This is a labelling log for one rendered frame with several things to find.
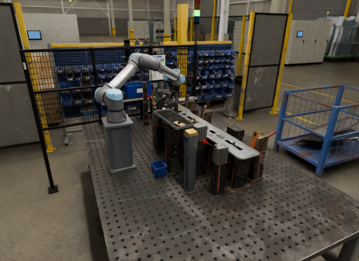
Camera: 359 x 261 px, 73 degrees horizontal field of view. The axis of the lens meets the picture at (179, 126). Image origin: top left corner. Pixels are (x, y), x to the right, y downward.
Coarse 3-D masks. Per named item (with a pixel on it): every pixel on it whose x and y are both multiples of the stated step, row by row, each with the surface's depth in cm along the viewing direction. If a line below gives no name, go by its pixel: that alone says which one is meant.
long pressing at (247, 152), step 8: (184, 112) 235; (200, 120) 216; (208, 128) 199; (216, 128) 200; (208, 136) 184; (216, 136) 185; (224, 136) 186; (232, 136) 187; (240, 144) 174; (232, 152) 162; (240, 152) 163; (248, 152) 163; (256, 152) 163
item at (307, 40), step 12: (300, 24) 1092; (312, 24) 1120; (324, 24) 1150; (300, 36) 1114; (312, 36) 1146; (324, 36) 1179; (288, 48) 1127; (300, 48) 1143; (312, 48) 1173; (324, 48) 1207; (288, 60) 1140; (300, 60) 1172; (312, 60) 1204
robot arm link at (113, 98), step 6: (108, 90) 177; (114, 90) 179; (120, 90) 180; (108, 96) 174; (114, 96) 174; (120, 96) 176; (108, 102) 176; (114, 102) 175; (120, 102) 178; (108, 108) 179; (114, 108) 177; (120, 108) 179
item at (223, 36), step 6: (222, 0) 614; (228, 0) 610; (222, 6) 617; (228, 6) 617; (222, 12) 621; (228, 12) 622; (222, 18) 625; (222, 24) 628; (222, 30) 634; (222, 36) 637; (228, 36) 636
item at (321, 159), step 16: (288, 96) 340; (304, 112) 370; (320, 112) 385; (336, 112) 275; (304, 128) 318; (320, 128) 329; (336, 128) 332; (288, 144) 359; (304, 144) 348; (320, 144) 362; (336, 144) 363; (352, 144) 364; (320, 160) 302; (336, 160) 313; (320, 176) 309
